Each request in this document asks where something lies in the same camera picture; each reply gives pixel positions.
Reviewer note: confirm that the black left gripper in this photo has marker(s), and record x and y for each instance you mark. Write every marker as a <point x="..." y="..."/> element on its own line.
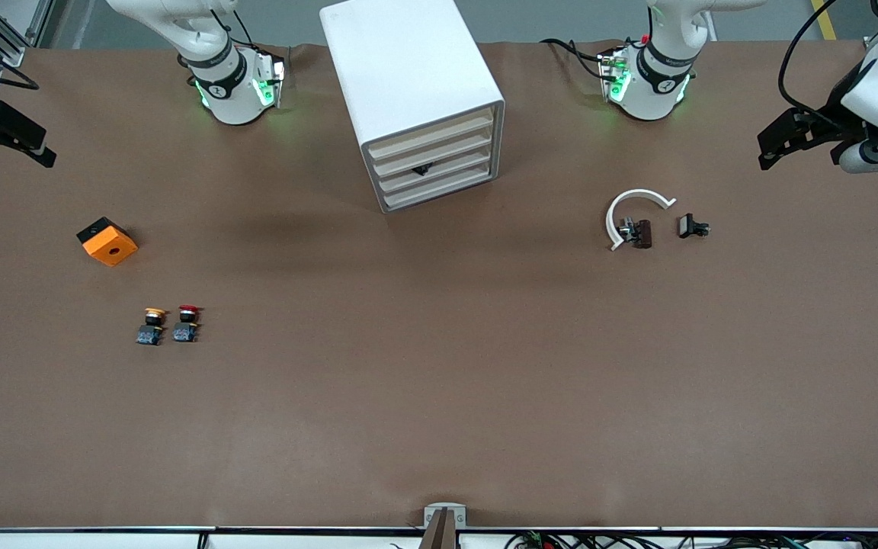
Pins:
<point x="840" y="101"/>

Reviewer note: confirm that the red push button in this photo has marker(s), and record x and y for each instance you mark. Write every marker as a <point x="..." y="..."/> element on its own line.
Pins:
<point x="186" y="333"/>

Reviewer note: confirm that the white drawer with black tab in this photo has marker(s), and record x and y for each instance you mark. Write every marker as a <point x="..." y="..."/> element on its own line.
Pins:
<point x="401" y="181"/>

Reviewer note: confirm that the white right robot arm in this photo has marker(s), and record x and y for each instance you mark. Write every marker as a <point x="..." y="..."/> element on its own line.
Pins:
<point x="233" y="91"/>

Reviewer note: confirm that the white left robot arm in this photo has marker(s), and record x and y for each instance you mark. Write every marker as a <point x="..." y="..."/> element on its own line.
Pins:
<point x="652" y="84"/>

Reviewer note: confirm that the yellow push button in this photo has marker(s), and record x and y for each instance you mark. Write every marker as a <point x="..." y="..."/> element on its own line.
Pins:
<point x="151" y="334"/>

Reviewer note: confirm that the white plain drawer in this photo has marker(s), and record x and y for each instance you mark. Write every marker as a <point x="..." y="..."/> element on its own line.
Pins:
<point x="424" y="193"/>
<point x="408" y="162"/>
<point x="431" y="137"/>

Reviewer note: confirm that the small black drawer tab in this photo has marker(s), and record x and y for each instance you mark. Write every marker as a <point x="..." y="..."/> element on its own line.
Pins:
<point x="421" y="169"/>

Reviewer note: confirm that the white drawer cabinet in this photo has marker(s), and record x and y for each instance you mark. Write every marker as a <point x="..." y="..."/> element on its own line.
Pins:
<point x="401" y="69"/>

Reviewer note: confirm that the orange box with hole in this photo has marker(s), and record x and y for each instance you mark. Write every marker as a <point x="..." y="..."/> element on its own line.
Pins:
<point x="111" y="248"/>

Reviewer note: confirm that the white semicircular pipe clamp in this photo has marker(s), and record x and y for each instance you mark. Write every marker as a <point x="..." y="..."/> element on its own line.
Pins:
<point x="641" y="193"/>

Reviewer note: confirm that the brown cylindrical part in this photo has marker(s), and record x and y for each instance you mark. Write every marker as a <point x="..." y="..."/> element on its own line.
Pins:
<point x="643" y="233"/>

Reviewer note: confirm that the chrome valve fitting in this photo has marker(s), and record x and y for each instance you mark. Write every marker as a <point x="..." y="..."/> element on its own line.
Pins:
<point x="626" y="229"/>

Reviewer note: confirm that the aluminium profile frame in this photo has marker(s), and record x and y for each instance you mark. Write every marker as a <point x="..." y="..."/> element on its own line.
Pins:
<point x="16" y="55"/>

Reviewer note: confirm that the grey metal bracket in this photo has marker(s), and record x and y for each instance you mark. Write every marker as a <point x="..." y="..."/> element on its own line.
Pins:
<point x="430" y="512"/>

